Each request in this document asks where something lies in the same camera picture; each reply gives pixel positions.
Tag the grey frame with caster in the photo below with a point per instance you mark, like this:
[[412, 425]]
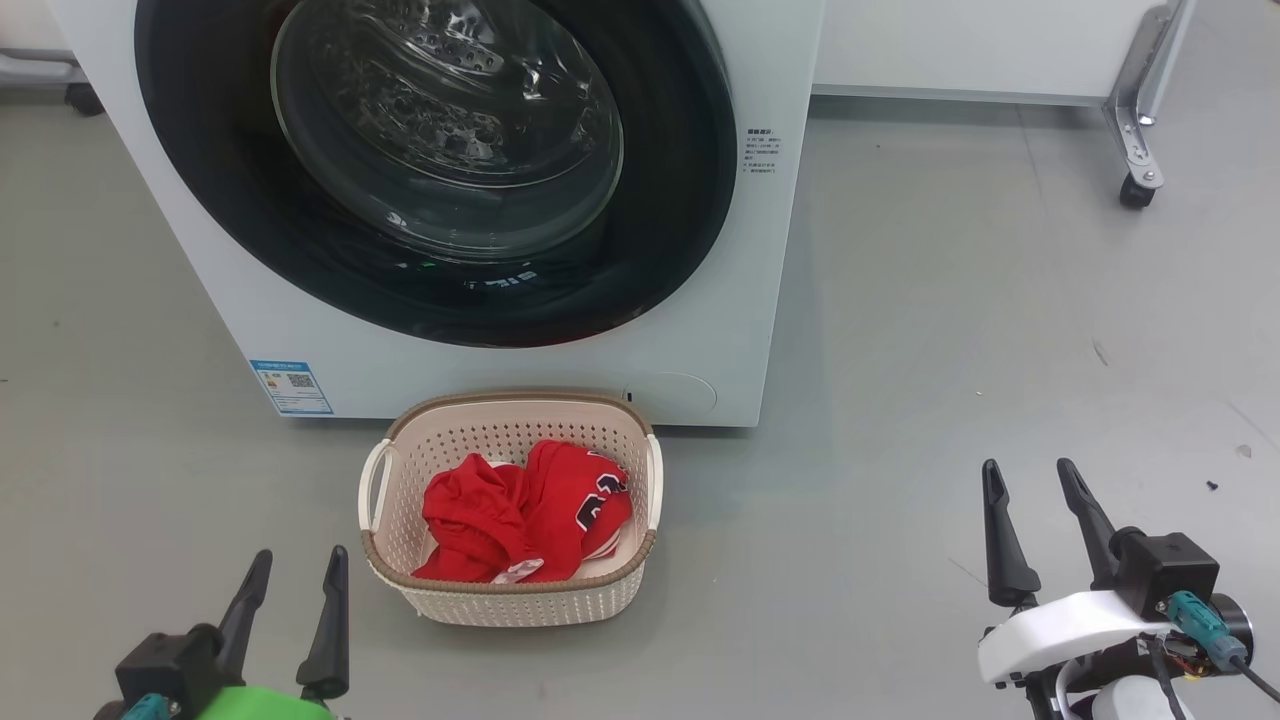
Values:
[[50, 75]]

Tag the round drain filter cover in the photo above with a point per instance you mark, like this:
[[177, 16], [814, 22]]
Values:
[[680, 395]]

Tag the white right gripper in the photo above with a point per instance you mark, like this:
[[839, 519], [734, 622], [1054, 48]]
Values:
[[1060, 630]]

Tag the white partition board on casters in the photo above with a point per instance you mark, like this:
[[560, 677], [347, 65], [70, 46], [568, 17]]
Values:
[[960, 45]]

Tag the white front-load washing machine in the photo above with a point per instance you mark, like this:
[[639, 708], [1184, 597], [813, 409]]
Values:
[[780, 250]]

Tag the red shorts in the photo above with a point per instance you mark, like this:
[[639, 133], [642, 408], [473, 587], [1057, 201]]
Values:
[[465, 520]]

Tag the cream perforated laundry basket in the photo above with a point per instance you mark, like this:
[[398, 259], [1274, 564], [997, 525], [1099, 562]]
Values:
[[500, 430]]

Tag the black text instruction sticker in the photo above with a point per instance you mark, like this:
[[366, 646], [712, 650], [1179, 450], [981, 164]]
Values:
[[762, 150]]

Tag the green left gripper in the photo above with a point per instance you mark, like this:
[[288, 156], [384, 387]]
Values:
[[260, 705]]

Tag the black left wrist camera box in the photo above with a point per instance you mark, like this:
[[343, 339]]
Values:
[[165, 665]]

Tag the blue energy label sticker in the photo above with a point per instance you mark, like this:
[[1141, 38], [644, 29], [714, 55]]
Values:
[[292, 388]]

